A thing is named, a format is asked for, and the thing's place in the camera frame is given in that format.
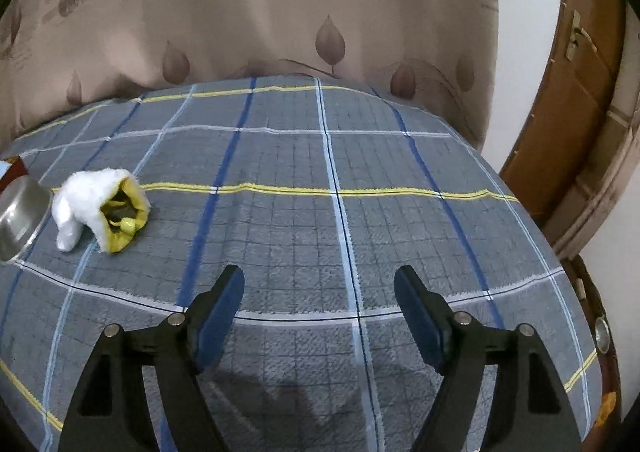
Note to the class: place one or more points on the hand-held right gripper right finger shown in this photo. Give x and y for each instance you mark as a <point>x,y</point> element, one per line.
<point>419,319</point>

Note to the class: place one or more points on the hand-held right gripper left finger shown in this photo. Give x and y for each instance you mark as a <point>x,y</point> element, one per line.
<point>220,319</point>

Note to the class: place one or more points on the grey plaid blanket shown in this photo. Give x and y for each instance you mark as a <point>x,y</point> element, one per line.
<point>300,212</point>

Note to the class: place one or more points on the round metal knob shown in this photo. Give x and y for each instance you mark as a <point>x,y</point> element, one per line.
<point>602,334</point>

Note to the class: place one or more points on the white fluffy pouch yellow lining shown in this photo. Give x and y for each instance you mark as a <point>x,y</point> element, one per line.
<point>82,197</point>

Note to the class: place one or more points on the metal bowl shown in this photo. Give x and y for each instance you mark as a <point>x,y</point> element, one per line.
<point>20,219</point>

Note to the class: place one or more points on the brown wooden door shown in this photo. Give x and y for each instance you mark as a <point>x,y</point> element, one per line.
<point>565,121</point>

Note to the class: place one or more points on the beige leaf print curtain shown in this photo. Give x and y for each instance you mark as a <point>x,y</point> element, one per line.
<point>250,21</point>

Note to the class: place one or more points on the dark wooden bed frame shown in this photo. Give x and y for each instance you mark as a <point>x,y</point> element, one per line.
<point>620,382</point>

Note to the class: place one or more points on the wooden door frame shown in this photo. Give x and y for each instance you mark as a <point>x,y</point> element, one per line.
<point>607,156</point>

